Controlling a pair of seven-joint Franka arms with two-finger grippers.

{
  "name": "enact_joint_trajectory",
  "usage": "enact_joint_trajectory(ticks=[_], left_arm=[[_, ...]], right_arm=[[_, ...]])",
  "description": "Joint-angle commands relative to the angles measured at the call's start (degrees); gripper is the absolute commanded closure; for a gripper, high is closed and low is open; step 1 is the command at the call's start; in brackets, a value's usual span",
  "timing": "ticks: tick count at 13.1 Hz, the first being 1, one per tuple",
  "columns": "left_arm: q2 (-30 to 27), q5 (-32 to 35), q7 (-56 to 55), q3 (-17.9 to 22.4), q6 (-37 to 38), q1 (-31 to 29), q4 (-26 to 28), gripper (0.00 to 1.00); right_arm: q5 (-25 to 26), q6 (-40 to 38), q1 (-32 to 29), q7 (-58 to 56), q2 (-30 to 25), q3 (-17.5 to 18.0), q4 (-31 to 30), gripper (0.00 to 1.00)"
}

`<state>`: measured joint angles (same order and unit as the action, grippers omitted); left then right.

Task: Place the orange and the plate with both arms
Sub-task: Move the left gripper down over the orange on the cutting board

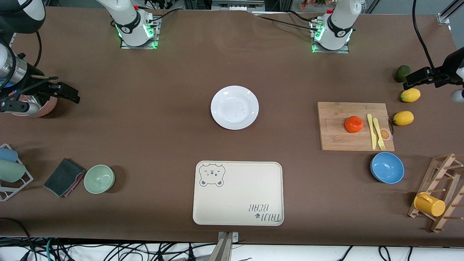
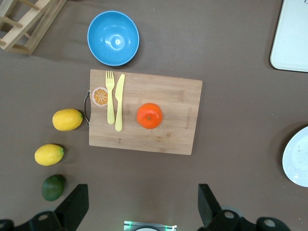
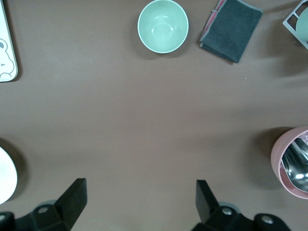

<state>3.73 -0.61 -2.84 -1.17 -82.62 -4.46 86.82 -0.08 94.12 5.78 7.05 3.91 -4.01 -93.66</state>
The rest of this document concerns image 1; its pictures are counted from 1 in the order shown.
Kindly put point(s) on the blue bowl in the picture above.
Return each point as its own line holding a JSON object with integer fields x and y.
{"x": 387, "y": 167}

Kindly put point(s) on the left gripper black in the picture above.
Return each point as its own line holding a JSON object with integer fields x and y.
{"x": 448, "y": 69}

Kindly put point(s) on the yellow lemon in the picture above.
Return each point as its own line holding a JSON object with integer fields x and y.
{"x": 411, "y": 96}
{"x": 403, "y": 118}

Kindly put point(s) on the white round plate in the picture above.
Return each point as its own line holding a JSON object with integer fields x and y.
{"x": 235, "y": 107}

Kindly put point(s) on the metal table edge bracket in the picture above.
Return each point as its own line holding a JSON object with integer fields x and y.
{"x": 225, "y": 250}

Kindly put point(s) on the wooden cutting board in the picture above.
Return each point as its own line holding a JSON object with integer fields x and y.
{"x": 337, "y": 137}

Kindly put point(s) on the yellow plastic fork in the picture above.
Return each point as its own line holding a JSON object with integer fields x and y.
{"x": 378, "y": 130}

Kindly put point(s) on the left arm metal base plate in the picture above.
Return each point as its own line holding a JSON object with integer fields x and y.
{"x": 340, "y": 51}

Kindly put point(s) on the orange slice tag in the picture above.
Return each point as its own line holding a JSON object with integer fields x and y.
{"x": 386, "y": 135}

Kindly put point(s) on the yellow mug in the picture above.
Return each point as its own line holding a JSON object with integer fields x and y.
{"x": 431, "y": 206}

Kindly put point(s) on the wooden mug rack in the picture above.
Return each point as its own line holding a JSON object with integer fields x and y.
{"x": 430, "y": 185}

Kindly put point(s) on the pink bowl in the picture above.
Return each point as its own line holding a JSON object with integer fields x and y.
{"x": 49, "y": 106}

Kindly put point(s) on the pale green bowl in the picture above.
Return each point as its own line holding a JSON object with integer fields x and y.
{"x": 98, "y": 179}

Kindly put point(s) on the dark green avocado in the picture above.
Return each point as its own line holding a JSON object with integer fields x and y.
{"x": 402, "y": 72}

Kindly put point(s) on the pale green cup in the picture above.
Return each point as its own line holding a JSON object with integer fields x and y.
{"x": 11, "y": 171}

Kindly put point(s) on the brown table cover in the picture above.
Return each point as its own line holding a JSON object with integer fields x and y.
{"x": 145, "y": 127}

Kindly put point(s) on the beige bear print tray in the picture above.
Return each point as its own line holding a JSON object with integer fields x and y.
{"x": 239, "y": 195}

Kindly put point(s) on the dark grey folded cloth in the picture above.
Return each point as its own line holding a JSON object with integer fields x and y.
{"x": 61, "y": 177}

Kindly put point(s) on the yellow plastic knife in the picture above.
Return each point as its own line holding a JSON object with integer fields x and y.
{"x": 373, "y": 136}

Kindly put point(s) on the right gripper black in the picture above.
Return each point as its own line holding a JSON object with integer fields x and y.
{"x": 33, "y": 88}

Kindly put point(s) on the pale blue cup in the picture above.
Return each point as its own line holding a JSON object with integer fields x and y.
{"x": 8, "y": 154}

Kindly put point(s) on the grey metal frame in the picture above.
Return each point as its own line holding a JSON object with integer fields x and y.
{"x": 237, "y": 5}

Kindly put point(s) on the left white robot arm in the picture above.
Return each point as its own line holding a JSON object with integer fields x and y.
{"x": 337, "y": 25}

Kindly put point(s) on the aluminium profile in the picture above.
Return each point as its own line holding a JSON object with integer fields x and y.
{"x": 446, "y": 16}

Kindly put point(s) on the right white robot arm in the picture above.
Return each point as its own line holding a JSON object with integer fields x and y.
{"x": 128, "y": 21}

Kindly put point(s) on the orange fruit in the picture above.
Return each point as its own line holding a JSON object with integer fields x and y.
{"x": 353, "y": 124}

